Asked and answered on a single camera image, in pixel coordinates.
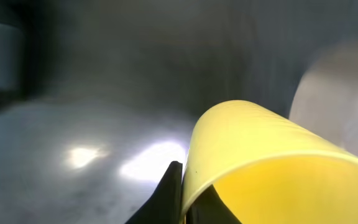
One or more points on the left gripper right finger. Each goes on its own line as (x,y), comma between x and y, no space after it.
(210,208)

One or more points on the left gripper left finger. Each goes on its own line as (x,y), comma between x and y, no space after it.
(166,199)

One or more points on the yellow cup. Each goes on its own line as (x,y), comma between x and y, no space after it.
(259,130)

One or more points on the white cup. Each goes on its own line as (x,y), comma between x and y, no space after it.
(337,93)

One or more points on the steel sink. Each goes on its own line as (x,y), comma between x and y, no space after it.
(73,186)

